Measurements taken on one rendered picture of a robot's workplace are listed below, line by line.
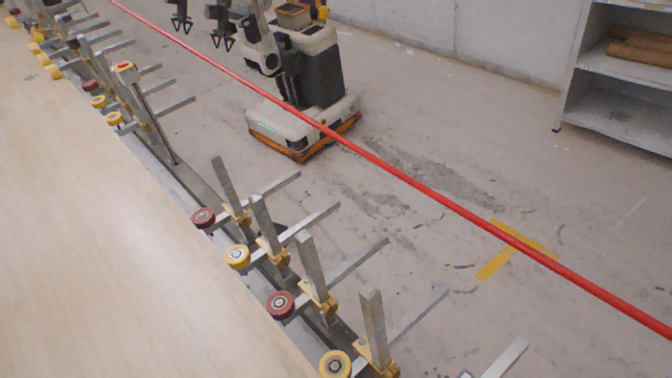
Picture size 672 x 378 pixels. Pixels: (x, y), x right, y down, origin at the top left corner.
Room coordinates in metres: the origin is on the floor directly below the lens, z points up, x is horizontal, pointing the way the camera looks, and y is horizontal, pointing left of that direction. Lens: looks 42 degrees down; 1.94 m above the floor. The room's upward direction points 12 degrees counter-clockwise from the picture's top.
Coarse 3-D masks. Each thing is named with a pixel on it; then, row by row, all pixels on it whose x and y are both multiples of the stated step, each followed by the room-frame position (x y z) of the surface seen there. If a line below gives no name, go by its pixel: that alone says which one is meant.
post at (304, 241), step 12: (300, 240) 0.73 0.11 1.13; (312, 240) 0.74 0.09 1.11; (300, 252) 0.74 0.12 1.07; (312, 252) 0.73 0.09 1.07; (312, 264) 0.73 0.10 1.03; (312, 276) 0.72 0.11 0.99; (312, 288) 0.74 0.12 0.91; (324, 288) 0.73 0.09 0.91; (324, 300) 0.73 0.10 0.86; (324, 324) 0.73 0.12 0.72
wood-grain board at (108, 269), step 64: (0, 64) 2.96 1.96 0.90; (0, 128) 2.09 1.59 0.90; (64, 128) 1.97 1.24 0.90; (0, 192) 1.54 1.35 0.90; (64, 192) 1.45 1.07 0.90; (128, 192) 1.37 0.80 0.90; (0, 256) 1.15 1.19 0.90; (64, 256) 1.09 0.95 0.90; (128, 256) 1.02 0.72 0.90; (192, 256) 0.96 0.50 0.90; (0, 320) 0.87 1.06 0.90; (64, 320) 0.82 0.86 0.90; (128, 320) 0.77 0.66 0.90; (192, 320) 0.72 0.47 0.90; (256, 320) 0.68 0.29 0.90
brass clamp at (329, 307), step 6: (300, 282) 0.81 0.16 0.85; (300, 288) 0.80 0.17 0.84; (306, 288) 0.78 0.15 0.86; (306, 294) 0.77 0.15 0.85; (312, 294) 0.76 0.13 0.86; (330, 294) 0.74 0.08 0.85; (312, 300) 0.74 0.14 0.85; (330, 300) 0.73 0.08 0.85; (336, 300) 0.73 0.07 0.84; (318, 306) 0.72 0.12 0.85; (324, 306) 0.71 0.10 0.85; (330, 306) 0.71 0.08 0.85; (336, 306) 0.71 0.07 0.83; (324, 312) 0.70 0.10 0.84; (330, 312) 0.70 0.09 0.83
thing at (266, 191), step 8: (296, 168) 1.36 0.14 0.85; (280, 176) 1.33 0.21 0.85; (288, 176) 1.32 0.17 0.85; (296, 176) 1.34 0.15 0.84; (272, 184) 1.30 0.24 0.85; (280, 184) 1.30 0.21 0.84; (264, 192) 1.26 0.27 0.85; (272, 192) 1.27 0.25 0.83; (248, 208) 1.22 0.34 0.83; (224, 216) 1.17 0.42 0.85; (216, 224) 1.14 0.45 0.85; (224, 224) 1.16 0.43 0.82; (208, 232) 1.12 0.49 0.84
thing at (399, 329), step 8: (440, 288) 0.71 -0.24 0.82; (448, 288) 0.71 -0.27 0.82; (432, 296) 0.69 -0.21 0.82; (440, 296) 0.69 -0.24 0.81; (416, 304) 0.68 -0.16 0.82; (424, 304) 0.67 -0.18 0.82; (432, 304) 0.67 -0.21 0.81; (408, 312) 0.66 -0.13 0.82; (416, 312) 0.65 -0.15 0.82; (424, 312) 0.65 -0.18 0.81; (400, 320) 0.64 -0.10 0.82; (408, 320) 0.63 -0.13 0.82; (416, 320) 0.64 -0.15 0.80; (392, 328) 0.62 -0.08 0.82; (400, 328) 0.62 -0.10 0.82; (408, 328) 0.62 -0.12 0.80; (392, 336) 0.60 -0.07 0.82; (400, 336) 0.60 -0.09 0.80; (392, 344) 0.58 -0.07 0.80; (360, 360) 0.55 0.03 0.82; (352, 368) 0.53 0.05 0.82; (360, 368) 0.53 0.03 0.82; (368, 368) 0.54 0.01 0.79; (352, 376) 0.51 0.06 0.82
